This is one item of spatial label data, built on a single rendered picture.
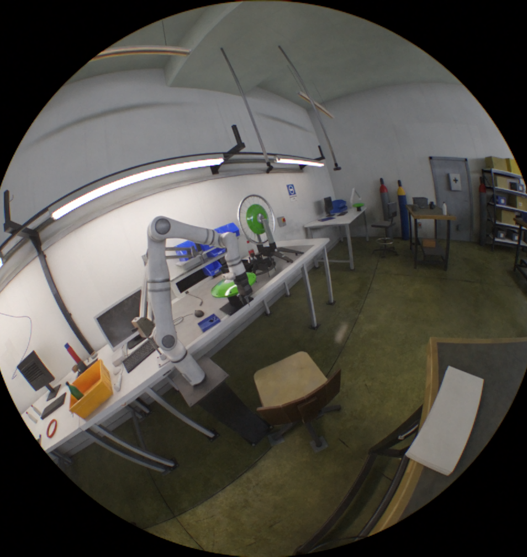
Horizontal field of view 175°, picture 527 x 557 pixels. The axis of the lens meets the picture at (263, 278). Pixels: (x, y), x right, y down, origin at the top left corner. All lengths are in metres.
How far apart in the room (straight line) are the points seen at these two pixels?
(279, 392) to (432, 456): 0.76
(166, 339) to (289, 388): 0.64
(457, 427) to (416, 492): 0.17
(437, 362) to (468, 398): 0.17
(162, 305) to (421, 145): 5.49
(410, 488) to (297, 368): 0.83
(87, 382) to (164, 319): 1.00
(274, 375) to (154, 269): 0.81
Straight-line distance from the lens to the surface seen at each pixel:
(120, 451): 1.60
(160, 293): 0.65
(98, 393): 1.19
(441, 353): 0.67
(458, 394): 0.59
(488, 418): 0.66
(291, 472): 1.47
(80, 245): 1.89
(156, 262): 0.67
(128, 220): 1.86
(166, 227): 0.64
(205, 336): 1.02
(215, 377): 0.86
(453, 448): 0.54
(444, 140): 5.54
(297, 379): 0.98
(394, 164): 5.16
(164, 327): 0.68
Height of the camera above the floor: 1.45
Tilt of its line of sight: 23 degrees down
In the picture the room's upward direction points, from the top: 18 degrees counter-clockwise
